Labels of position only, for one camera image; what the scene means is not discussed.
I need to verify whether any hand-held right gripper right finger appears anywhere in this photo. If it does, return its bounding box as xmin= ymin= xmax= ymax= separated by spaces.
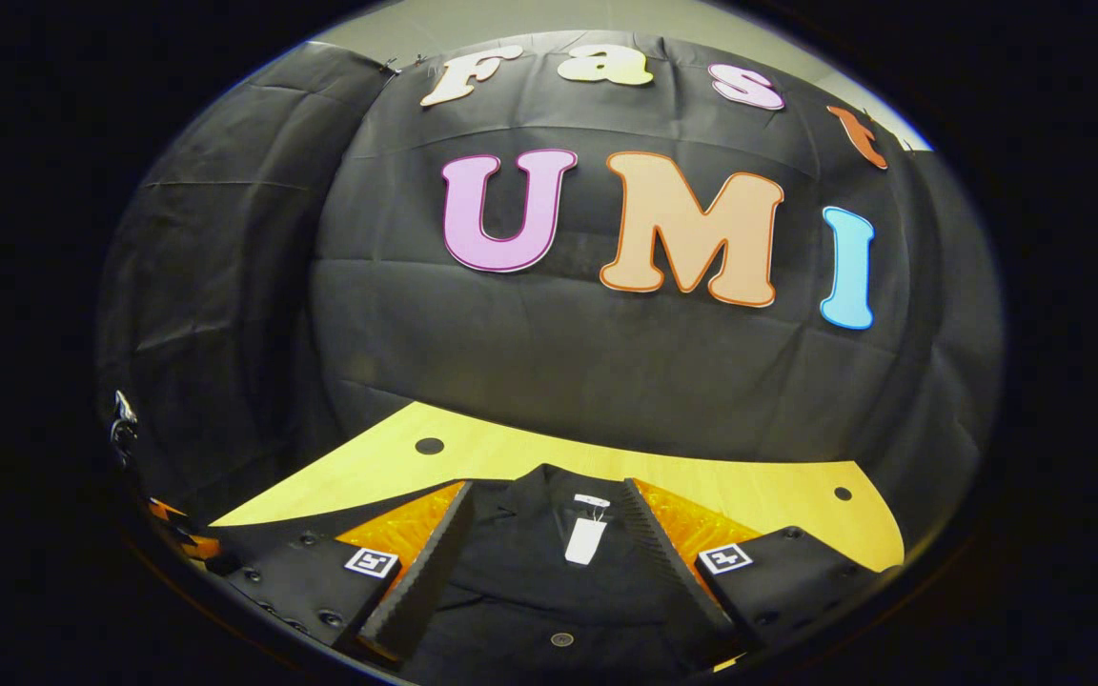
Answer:
xmin=621 ymin=476 xmax=894 ymax=657

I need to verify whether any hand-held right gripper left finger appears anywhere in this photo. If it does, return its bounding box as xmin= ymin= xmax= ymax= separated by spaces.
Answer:
xmin=208 ymin=479 xmax=477 ymax=666

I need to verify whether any black button-up shirt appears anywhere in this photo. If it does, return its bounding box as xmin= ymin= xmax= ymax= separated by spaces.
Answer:
xmin=396 ymin=464 xmax=750 ymax=683

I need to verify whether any black backdrop cloth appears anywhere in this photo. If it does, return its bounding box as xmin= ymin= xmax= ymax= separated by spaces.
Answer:
xmin=96 ymin=29 xmax=1003 ymax=573

